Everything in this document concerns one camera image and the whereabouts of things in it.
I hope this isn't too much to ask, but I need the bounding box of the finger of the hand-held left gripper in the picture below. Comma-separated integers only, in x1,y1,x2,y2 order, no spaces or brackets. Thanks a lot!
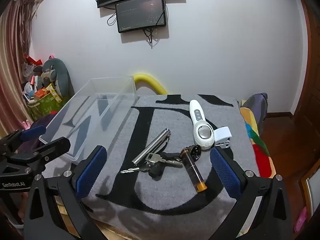
0,124,47,157
7,137,71,173

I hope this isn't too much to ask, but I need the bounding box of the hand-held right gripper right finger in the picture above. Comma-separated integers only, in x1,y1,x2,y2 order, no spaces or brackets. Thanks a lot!
210,145,293,240

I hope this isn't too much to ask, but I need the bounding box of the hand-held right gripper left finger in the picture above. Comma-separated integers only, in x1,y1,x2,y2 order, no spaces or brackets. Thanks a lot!
24,145,108,240

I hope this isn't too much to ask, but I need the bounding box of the brown flashlight with amber end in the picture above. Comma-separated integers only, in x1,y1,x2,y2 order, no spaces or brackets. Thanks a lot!
180,145,207,193

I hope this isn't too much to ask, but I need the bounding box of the silver drill bit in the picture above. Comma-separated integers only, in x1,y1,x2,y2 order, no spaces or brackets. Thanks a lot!
120,166,140,174

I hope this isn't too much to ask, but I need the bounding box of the white charger plug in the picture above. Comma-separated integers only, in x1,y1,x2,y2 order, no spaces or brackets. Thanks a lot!
215,127,233,148

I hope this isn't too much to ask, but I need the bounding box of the clear plastic storage box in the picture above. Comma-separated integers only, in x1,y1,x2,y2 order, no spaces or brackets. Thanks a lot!
39,76,139,165

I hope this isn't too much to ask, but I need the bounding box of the white handheld massager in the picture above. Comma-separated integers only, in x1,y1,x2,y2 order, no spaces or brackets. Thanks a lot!
189,99,216,151

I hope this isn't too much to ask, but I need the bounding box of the silver metal flashlight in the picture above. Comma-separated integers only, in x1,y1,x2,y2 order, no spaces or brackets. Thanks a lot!
132,128,172,166

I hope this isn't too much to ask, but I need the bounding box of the dark purple garment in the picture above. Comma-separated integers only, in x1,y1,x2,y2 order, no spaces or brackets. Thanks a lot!
15,115,55,153

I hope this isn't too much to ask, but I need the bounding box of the green leaf-print gift bag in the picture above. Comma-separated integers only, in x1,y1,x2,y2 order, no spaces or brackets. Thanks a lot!
27,90,64,122

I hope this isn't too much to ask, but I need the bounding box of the orange carton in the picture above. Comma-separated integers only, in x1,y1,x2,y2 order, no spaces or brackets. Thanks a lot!
34,90,48,101

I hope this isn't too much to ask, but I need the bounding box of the colourful blanket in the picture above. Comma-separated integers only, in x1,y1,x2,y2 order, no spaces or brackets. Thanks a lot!
239,106,278,179

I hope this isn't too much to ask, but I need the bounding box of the yellow packet strip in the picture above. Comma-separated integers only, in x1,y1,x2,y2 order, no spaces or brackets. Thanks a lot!
46,84,62,103

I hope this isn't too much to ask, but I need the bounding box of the grey mat with black letter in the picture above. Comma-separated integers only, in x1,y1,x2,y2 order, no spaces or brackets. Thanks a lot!
82,94,260,224

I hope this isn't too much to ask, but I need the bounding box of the grey plush toy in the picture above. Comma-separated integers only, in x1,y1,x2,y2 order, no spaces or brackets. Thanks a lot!
41,58,72,97

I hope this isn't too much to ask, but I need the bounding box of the pink curtain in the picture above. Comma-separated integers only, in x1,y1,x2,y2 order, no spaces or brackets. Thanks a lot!
0,0,35,135

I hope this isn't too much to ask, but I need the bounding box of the dark grey garment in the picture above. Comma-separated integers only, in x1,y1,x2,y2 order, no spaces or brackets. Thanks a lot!
244,93,268,130

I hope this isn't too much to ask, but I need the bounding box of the pink slipper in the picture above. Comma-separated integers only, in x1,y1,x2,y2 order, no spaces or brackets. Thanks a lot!
294,206,307,233

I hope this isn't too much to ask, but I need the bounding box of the yellow foam tube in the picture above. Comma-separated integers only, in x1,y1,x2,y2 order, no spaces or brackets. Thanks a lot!
133,74,167,95

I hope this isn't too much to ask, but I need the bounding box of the brown wooden door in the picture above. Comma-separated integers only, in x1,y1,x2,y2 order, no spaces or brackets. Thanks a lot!
292,0,320,155

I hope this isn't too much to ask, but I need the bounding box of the black cable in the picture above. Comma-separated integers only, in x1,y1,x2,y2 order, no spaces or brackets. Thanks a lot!
107,11,118,27
142,27,157,48

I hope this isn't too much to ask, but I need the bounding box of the small black wall monitor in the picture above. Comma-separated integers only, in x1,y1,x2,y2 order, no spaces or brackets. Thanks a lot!
115,0,167,34

